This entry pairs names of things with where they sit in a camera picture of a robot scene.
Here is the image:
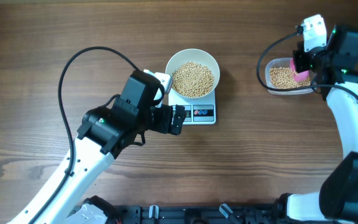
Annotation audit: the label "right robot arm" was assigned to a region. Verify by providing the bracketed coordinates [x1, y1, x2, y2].
[283, 22, 358, 223]

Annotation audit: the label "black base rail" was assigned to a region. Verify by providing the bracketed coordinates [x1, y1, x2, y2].
[70, 203, 291, 224]

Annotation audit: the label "left black cable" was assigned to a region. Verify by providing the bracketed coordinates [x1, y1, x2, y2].
[26, 45, 141, 224]

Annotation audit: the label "white digital kitchen scale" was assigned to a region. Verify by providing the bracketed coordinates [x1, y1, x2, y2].
[168, 90, 216, 125]

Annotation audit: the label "pink measuring scoop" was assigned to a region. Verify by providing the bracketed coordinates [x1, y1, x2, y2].
[290, 59, 309, 82]

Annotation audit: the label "white bowl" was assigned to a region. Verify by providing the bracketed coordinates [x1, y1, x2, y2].
[165, 49, 221, 96]

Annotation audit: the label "soybeans in bowl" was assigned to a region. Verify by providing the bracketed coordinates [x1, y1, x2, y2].
[173, 62, 215, 98]

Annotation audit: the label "yellow soybeans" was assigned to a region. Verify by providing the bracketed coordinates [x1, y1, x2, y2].
[269, 67, 311, 89]

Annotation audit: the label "clear plastic container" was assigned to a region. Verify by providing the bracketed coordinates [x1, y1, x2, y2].
[265, 58, 315, 95]

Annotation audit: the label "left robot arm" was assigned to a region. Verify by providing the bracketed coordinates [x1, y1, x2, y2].
[12, 70, 185, 223]

